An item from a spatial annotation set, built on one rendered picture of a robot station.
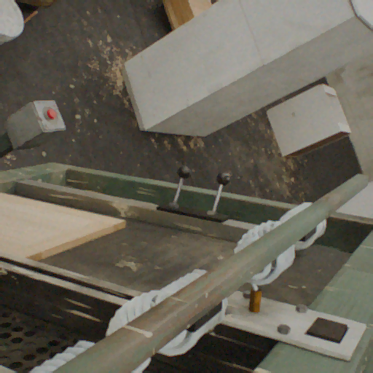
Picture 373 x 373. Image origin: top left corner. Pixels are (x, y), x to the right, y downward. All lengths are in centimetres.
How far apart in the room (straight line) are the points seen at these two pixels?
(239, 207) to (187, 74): 236
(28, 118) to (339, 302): 142
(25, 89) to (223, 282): 306
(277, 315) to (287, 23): 300
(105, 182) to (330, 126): 456
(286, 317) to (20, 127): 146
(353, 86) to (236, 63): 598
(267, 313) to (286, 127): 568
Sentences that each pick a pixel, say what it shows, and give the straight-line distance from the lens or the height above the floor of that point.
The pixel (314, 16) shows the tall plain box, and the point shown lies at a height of 150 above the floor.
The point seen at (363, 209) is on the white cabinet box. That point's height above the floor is 95.
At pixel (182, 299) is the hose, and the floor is 197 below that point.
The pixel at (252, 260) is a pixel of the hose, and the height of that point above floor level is 198.
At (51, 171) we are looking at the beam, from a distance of 194.
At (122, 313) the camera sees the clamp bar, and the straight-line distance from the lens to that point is 48.
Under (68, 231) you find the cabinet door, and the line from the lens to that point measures 137.
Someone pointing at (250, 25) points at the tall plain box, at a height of 110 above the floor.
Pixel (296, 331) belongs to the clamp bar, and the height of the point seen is 190.
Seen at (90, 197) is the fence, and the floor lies 116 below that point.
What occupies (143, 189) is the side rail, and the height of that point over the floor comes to 118.
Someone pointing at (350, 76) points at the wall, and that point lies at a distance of 962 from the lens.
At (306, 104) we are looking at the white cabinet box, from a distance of 634.
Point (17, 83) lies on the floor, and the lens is 343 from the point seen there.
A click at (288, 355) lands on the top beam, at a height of 190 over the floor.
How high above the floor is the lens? 221
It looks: 31 degrees down
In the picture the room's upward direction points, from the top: 66 degrees clockwise
